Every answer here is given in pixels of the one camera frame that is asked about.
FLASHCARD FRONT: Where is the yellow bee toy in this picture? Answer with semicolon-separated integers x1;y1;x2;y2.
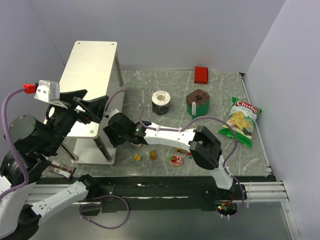
134;154;141;163

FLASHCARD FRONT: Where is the yellow duck toy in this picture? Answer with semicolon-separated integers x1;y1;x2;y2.
176;148;185;153

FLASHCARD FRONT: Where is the brown and green cup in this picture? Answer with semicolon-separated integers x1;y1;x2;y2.
186;89;210;119

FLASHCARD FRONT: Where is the brown snack bar wrapper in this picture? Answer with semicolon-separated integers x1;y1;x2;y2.
48;160;76;179

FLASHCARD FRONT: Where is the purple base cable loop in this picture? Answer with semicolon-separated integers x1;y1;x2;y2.
79;194;130;230

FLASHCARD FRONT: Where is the red block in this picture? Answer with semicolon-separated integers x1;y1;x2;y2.
194;66;209;85

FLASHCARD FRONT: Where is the pink donut toy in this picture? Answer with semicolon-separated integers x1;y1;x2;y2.
170;155;183;167

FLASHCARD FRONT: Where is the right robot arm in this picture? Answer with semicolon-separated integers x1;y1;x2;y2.
103;112;234;190

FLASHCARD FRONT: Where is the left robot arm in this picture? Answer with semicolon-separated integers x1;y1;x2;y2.
0;89;109;240

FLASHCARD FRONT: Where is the strawberry cake toy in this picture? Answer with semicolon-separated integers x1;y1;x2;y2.
130;143;142;149

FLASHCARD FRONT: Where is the olive round toy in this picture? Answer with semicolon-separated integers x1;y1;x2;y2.
149;150;158;160

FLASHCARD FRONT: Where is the black and white tape roll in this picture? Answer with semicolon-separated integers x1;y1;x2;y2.
151;90;171;116

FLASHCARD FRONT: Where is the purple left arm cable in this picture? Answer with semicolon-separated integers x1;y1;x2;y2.
0;87;29;201

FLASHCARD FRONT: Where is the green chips bag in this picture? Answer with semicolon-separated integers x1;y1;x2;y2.
226;96;262;148

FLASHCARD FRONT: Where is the white two-tier shelf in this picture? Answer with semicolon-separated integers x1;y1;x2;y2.
59;40;124;166

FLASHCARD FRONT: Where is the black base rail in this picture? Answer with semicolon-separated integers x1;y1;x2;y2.
87;176;247;213

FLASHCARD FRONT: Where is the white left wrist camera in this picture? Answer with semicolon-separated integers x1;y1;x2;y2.
34;80;68;109

